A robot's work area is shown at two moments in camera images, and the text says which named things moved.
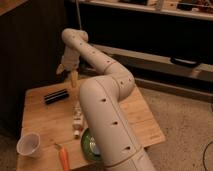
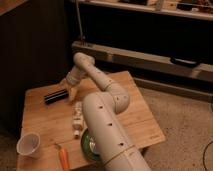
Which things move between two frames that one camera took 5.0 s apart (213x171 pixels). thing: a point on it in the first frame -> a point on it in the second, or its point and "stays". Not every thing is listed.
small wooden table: (54, 113) stays
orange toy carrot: (63, 154) stays
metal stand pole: (78, 12) stays
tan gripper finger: (74, 74) -> (72, 94)
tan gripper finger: (60, 69) -> (63, 82)
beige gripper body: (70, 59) -> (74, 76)
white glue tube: (77, 123) stays
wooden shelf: (199, 9) stays
